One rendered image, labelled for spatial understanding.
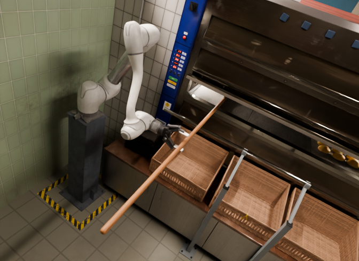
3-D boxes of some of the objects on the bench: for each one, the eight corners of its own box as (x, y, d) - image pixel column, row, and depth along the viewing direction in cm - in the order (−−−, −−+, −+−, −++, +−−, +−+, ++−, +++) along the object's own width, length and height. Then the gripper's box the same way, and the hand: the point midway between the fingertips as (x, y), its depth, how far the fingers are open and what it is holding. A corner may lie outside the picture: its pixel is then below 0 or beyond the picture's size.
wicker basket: (279, 204, 227) (294, 186, 211) (338, 238, 214) (360, 221, 198) (272, 246, 188) (290, 227, 173) (344, 290, 175) (372, 274, 160)
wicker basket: (172, 144, 255) (179, 124, 239) (219, 171, 241) (230, 151, 225) (147, 169, 216) (153, 147, 201) (201, 203, 203) (212, 182, 187)
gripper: (166, 112, 164) (193, 126, 159) (158, 139, 178) (182, 153, 173) (160, 116, 158) (188, 131, 153) (153, 144, 172) (178, 158, 167)
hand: (184, 142), depth 163 cm, fingers open, 13 cm apart
